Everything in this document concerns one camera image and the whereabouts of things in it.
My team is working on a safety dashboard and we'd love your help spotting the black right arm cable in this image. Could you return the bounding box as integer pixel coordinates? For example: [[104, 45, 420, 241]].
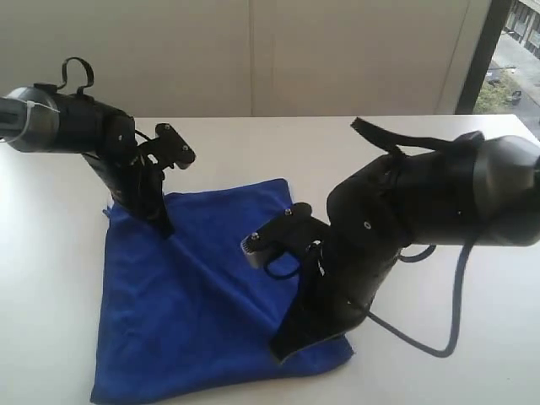
[[263, 116, 486, 359]]

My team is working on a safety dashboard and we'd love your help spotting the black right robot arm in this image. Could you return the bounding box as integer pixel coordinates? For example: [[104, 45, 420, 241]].
[[261, 132, 539, 361]]

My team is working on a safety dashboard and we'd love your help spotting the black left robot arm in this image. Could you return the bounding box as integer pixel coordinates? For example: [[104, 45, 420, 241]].
[[1, 84, 174, 238]]

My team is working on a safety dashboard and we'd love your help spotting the blue microfibre cloth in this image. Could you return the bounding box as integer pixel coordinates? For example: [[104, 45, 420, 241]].
[[90, 178, 354, 404]]

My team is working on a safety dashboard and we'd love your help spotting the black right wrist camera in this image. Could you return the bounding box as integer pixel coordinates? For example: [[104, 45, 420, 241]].
[[240, 202, 330, 279]]

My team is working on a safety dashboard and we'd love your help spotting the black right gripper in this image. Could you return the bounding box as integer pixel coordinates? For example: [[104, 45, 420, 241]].
[[269, 155, 411, 363]]

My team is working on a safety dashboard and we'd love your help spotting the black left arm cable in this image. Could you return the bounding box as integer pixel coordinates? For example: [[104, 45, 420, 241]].
[[58, 57, 96, 96]]

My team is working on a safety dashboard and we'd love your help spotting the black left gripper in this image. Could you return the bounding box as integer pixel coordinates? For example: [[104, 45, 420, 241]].
[[83, 115, 175, 239]]

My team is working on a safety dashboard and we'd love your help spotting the black window frame post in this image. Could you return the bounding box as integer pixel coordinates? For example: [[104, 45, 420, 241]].
[[455, 0, 511, 115]]

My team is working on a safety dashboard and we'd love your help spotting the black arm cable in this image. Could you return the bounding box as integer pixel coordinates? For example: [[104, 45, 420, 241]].
[[263, 116, 486, 359], [58, 57, 96, 96]]

